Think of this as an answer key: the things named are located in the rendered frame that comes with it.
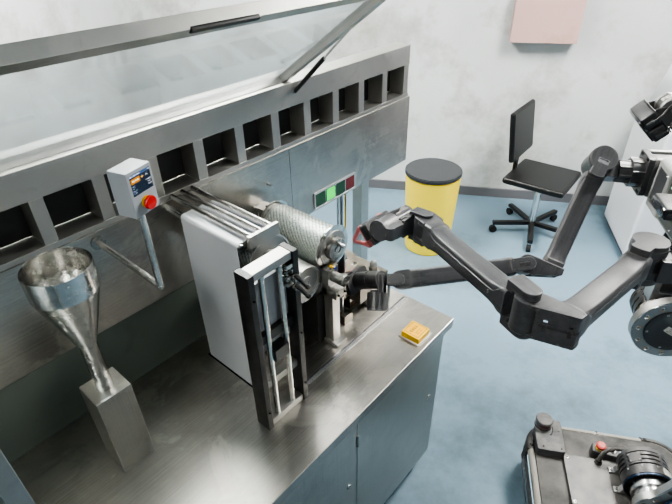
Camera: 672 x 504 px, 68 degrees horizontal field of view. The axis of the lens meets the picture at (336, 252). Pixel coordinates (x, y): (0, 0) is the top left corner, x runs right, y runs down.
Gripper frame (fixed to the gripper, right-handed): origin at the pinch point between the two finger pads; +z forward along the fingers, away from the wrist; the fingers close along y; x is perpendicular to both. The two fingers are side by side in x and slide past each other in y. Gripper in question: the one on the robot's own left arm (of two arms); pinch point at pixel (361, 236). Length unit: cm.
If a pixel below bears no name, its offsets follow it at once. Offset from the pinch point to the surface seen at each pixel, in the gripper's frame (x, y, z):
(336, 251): -1.1, -1.0, 12.4
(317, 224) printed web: 9.0, -0.8, 14.2
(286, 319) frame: -8.0, -32.4, 5.3
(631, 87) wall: -22, 332, 26
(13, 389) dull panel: 11, -87, 48
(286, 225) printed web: 13.5, -5.0, 22.9
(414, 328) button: -38.7, 16.0, 17.3
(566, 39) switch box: 32, 296, 37
